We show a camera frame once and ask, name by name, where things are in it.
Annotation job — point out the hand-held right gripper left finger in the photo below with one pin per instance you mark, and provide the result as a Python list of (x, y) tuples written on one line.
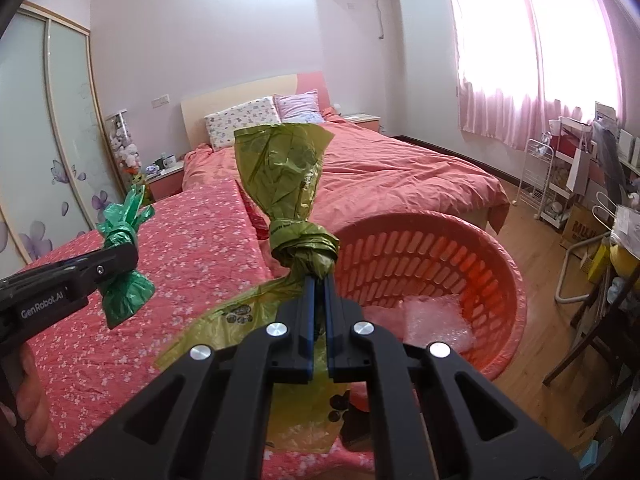
[(311, 330)]

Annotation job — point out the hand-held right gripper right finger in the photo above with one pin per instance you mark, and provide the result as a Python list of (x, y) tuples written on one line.
[(335, 340)]

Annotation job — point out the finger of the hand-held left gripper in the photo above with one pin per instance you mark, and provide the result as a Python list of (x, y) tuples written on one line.
[(112, 265)]

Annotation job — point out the clear bag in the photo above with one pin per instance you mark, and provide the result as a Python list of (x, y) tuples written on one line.
[(435, 325)]

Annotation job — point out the red plastic laundry basket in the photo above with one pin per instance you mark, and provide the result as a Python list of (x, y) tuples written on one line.
[(450, 260)]

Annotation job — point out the olive green plastic bag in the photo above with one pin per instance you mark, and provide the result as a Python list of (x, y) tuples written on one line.
[(280, 170)]

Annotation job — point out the person's left hand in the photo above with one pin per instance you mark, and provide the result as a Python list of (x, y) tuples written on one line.
[(32, 400)]

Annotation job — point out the red floral blanket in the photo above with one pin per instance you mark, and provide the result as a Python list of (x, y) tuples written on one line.
[(200, 240)]

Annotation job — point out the pink and white nightstand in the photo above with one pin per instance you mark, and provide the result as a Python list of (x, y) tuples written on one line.
[(167, 182), (365, 122)]

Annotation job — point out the clear tube of plush toys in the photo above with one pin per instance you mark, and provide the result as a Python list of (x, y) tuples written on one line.
[(125, 150)]

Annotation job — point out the white mug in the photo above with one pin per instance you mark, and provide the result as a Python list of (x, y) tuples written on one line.
[(169, 161)]

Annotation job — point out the wardrobe with purple flowers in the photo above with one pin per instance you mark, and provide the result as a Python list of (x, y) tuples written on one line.
[(45, 135)]

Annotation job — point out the bed with pink cover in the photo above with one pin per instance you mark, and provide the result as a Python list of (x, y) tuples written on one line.
[(400, 170)]

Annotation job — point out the floral white pillow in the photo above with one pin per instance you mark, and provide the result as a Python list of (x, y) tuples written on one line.
[(240, 120)]

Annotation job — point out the beige and pink headboard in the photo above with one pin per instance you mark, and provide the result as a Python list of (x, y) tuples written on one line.
[(225, 95)]

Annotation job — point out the pink striped pillow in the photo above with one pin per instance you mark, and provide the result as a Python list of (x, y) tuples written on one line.
[(300, 105)]

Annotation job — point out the white tube stand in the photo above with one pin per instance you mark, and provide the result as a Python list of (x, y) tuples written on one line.
[(565, 280)]

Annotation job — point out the dark wooden chair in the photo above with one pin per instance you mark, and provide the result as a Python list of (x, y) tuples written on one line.
[(595, 340)]

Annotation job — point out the cardboard box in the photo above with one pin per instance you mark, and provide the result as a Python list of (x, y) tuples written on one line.
[(582, 230)]

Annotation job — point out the white shelf cart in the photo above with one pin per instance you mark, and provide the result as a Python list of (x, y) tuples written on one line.
[(562, 160)]

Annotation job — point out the air conditioner pipe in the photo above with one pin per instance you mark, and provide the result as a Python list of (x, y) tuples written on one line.
[(381, 10)]

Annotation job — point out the pink curtain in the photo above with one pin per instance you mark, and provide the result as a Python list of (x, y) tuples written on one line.
[(540, 50)]

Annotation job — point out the wall switch plate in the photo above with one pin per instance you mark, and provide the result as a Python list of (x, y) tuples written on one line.
[(161, 100)]

